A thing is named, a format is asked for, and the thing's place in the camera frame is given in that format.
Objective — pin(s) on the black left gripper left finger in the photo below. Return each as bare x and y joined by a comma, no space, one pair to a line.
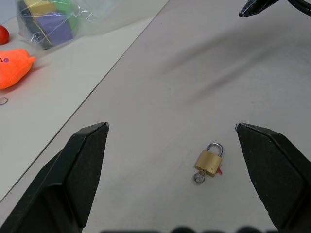
60,184

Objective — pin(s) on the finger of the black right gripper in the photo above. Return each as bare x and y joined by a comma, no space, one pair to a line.
255,7

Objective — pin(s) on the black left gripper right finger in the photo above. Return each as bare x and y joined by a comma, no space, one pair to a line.
279,174

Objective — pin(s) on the brass padlock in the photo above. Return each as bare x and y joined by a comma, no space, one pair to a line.
209,160

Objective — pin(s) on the orange plush toy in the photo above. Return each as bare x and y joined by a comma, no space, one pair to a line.
13,68

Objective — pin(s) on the red round object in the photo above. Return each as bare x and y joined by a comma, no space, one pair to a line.
3,35

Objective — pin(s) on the clear bag of foam blocks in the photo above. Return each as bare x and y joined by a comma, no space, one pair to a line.
52,20

